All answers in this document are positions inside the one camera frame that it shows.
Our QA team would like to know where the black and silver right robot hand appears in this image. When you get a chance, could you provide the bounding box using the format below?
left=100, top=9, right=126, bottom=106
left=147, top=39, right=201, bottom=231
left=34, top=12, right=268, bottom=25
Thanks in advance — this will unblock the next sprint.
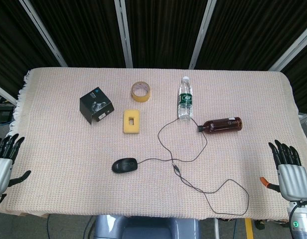
left=259, top=139, right=307, bottom=201

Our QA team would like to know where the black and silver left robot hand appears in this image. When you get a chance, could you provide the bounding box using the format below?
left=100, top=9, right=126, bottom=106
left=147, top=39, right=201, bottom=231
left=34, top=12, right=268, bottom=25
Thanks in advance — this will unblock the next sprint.
left=0, top=133, right=31, bottom=196

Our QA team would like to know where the black mouse cable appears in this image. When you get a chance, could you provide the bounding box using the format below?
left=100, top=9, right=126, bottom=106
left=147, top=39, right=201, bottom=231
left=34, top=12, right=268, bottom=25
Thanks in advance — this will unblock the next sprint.
left=137, top=116, right=250, bottom=217

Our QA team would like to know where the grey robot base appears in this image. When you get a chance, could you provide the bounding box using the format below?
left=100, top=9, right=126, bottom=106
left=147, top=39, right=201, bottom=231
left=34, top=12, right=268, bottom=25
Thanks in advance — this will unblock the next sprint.
left=93, top=215, right=201, bottom=239

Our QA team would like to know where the black computer mouse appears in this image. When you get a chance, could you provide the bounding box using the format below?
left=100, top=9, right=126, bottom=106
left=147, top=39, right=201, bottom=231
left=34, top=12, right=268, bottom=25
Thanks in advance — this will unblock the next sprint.
left=111, top=157, right=139, bottom=174

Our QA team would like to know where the beige woven tablecloth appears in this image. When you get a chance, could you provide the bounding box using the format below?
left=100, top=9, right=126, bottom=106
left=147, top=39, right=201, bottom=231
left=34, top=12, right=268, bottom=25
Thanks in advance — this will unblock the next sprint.
left=5, top=67, right=307, bottom=221

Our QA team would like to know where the brown plastic bottle black cap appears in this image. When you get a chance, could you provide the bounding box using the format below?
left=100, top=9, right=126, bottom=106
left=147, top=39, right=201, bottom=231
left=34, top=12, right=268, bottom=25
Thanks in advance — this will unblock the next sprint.
left=196, top=117, right=243, bottom=134

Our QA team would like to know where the white table leg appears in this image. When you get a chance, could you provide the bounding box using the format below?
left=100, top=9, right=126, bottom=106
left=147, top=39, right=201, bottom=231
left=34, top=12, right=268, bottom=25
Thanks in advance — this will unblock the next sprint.
left=213, top=218, right=220, bottom=239

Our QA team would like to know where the black cardboard box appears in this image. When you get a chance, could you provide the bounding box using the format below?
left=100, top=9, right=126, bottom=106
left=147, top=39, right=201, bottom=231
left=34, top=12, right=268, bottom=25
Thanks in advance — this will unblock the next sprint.
left=79, top=87, right=115, bottom=125

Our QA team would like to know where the yellow sponge with rectangular hole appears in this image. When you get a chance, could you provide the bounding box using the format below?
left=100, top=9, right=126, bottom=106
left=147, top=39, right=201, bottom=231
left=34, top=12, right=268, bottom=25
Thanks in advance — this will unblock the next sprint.
left=123, top=109, right=141, bottom=135

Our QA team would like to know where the clear water bottle green label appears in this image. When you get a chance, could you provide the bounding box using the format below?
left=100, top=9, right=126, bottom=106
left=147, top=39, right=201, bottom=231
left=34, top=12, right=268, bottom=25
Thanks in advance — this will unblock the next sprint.
left=177, top=76, right=194, bottom=121

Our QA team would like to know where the black curtain panel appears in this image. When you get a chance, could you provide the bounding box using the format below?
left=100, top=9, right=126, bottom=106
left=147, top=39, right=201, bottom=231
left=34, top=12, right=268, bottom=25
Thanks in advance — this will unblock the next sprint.
left=195, top=0, right=307, bottom=71
left=0, top=0, right=62, bottom=100
left=28, top=0, right=127, bottom=68
left=125, top=0, right=209, bottom=69

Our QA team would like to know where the yellow tape roll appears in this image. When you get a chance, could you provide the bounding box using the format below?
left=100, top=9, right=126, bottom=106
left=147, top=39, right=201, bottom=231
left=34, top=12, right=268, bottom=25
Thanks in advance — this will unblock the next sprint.
left=131, top=81, right=152, bottom=102

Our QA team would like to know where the white partition frame post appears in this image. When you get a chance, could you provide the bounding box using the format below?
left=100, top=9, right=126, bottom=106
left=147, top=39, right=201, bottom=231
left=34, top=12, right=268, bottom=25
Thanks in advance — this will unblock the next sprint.
left=114, top=0, right=134, bottom=69
left=269, top=29, right=307, bottom=72
left=0, top=83, right=18, bottom=107
left=18, top=0, right=67, bottom=68
left=188, top=0, right=217, bottom=70

